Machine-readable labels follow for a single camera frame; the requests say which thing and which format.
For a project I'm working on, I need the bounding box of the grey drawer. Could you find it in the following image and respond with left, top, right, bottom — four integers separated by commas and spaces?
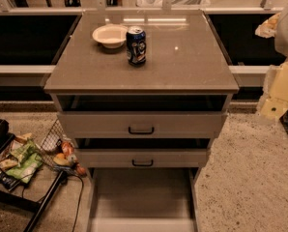
87, 168, 200, 232
75, 149, 208, 168
58, 111, 227, 138

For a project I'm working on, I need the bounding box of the grey drawer cabinet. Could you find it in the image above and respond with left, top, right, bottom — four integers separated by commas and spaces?
45, 9, 238, 232

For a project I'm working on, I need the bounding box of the blue soda can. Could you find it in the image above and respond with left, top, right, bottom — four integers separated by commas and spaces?
126, 26, 146, 66

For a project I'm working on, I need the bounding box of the white bowl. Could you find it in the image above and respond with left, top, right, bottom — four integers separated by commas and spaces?
92, 24, 128, 49

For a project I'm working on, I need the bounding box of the orange fruit toy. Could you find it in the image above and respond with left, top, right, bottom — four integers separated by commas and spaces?
53, 153, 71, 166

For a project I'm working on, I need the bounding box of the green snack bag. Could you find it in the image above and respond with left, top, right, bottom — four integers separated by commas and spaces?
6, 140, 43, 184

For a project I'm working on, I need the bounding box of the black metal stand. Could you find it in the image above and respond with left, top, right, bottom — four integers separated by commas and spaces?
0, 119, 67, 232

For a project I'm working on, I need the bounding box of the dark blue snack bag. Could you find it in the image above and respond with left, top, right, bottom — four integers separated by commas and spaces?
0, 172, 19, 191

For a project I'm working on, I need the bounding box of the black cable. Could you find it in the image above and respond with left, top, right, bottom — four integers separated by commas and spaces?
60, 170, 85, 232

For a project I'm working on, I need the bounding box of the left wire basket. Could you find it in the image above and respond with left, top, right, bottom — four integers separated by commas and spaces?
40, 120, 87, 177

